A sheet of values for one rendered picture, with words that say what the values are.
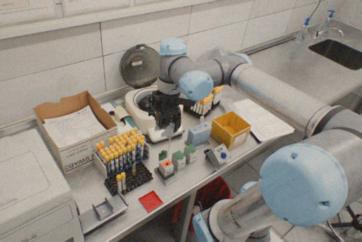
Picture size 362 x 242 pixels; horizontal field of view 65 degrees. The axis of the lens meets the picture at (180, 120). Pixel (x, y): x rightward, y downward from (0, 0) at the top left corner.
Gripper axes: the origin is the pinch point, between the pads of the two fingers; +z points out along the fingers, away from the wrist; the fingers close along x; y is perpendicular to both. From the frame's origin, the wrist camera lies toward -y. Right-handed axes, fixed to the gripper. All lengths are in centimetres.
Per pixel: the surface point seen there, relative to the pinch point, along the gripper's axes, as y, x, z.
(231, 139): -32.2, 3.3, 16.5
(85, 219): 34.5, 3.1, 20.3
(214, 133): -31.9, -6.5, 21.0
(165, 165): 1.0, 0.4, 16.6
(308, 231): -101, 41, 112
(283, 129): -67, 8, 23
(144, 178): 8.6, -2.3, 22.1
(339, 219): -122, 49, 102
